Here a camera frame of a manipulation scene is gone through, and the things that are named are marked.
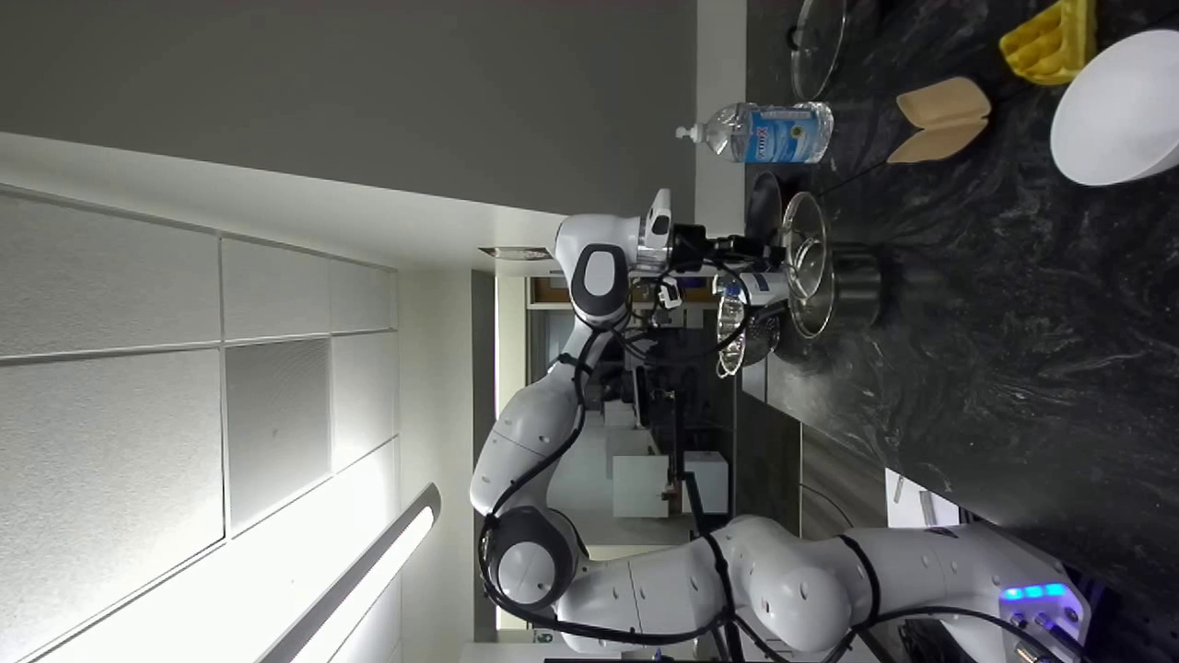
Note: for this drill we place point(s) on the yellow sponge cloth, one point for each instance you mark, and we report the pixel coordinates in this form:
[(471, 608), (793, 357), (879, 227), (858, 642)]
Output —
[(1051, 44)]

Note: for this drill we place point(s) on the beige brush head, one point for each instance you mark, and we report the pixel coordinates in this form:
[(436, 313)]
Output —
[(943, 119)]

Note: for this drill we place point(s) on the clear water bottle blue label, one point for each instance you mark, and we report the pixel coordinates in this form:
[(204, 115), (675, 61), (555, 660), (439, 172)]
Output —
[(765, 132)]

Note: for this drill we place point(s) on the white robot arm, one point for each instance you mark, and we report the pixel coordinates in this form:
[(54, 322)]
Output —
[(797, 599)]

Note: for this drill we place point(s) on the silver pot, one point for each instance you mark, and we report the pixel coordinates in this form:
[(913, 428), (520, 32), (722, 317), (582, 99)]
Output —
[(858, 290)]

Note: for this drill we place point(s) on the white paper sheet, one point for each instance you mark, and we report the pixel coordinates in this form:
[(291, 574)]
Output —
[(913, 507)]

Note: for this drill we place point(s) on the glass lid with black handle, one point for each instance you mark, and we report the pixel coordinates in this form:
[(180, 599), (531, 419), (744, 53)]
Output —
[(808, 268)]

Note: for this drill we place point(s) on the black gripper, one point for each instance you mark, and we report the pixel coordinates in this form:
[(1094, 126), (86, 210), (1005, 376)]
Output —
[(694, 249)]

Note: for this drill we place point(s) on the white bowl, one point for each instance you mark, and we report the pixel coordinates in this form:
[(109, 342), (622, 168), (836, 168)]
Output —
[(1120, 115)]

